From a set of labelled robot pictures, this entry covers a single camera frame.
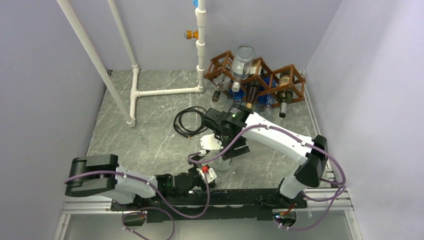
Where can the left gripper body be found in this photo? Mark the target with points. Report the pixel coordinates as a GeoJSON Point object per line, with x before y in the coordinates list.
{"type": "Point", "coordinates": [196, 180]}

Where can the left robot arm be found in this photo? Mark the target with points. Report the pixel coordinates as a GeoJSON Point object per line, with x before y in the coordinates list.
{"type": "Point", "coordinates": [102, 175]}

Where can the dark bottle black cap left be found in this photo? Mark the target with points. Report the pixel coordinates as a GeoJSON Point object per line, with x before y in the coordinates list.
{"type": "Point", "coordinates": [220, 87]}

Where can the brown wooden wine rack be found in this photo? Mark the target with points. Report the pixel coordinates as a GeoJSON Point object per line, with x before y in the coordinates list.
{"type": "Point", "coordinates": [272, 82]}

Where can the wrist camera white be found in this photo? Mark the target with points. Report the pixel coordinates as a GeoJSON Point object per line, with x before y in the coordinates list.
{"type": "Point", "coordinates": [208, 175]}
{"type": "Point", "coordinates": [210, 143]}

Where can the dark green wine bottle right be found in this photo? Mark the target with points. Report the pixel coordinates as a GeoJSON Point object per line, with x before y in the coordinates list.
{"type": "Point", "coordinates": [285, 96]}

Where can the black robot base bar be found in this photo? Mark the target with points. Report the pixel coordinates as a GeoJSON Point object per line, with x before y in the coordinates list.
{"type": "Point", "coordinates": [254, 203]}

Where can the clear glass bottle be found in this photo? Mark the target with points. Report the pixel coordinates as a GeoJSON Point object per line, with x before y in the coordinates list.
{"type": "Point", "coordinates": [241, 65]}
{"type": "Point", "coordinates": [221, 165]}

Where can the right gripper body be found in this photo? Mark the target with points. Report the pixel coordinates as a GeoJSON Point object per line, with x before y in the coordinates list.
{"type": "Point", "coordinates": [231, 152]}

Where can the brown gold-capped wine bottle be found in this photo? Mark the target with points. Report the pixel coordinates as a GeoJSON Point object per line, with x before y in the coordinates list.
{"type": "Point", "coordinates": [253, 90]}

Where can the white PVC pipe frame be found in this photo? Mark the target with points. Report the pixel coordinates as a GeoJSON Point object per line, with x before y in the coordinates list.
{"type": "Point", "coordinates": [129, 114]}

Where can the blue pipe fitting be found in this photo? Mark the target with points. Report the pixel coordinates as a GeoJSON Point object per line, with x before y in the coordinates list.
{"type": "Point", "coordinates": [196, 3]}

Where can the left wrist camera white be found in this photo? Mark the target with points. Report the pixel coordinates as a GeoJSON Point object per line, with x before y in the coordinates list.
{"type": "Point", "coordinates": [208, 175]}

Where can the aluminium rail frame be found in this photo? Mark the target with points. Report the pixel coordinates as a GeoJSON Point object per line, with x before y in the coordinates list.
{"type": "Point", "coordinates": [318, 200]}

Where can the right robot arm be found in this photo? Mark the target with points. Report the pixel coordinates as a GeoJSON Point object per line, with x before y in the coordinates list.
{"type": "Point", "coordinates": [308, 153]}

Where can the orange valve fitting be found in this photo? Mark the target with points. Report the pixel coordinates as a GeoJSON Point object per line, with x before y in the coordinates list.
{"type": "Point", "coordinates": [188, 35]}

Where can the blue label clear bottle left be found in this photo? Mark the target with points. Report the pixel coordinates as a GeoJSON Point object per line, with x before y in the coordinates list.
{"type": "Point", "coordinates": [237, 98]}

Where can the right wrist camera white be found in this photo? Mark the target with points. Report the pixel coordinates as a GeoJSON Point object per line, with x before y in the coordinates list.
{"type": "Point", "coordinates": [210, 143]}

